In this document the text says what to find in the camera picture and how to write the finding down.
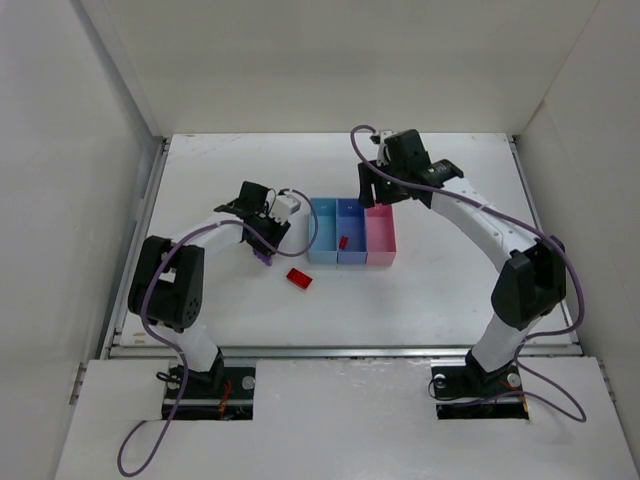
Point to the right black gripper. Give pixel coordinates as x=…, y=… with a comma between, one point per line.
x=378, y=182

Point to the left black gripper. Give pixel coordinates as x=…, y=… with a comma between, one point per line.
x=266, y=235

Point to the purple yellow lego flower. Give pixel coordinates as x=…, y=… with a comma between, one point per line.
x=265, y=257

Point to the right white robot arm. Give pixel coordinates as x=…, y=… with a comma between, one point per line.
x=531, y=272

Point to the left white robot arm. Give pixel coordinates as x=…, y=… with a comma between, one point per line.
x=168, y=283

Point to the dark blue container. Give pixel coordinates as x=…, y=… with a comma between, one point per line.
x=351, y=223

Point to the pink container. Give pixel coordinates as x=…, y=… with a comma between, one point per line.
x=380, y=236

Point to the light blue container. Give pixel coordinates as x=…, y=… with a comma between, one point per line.
x=324, y=229

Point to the large red lego brick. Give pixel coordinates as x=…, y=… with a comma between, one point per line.
x=299, y=279

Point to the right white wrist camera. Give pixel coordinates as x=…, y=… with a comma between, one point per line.
x=379, y=138

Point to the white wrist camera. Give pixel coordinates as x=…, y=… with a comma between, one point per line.
x=379, y=138
x=283, y=207

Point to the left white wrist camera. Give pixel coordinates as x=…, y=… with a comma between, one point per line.
x=283, y=207

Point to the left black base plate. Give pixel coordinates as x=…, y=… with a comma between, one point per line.
x=225, y=393

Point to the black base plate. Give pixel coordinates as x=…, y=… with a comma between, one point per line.
x=460, y=397
x=225, y=393

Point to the aluminium rail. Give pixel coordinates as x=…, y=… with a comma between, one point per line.
x=289, y=352

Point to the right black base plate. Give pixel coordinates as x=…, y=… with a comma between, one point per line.
x=460, y=397

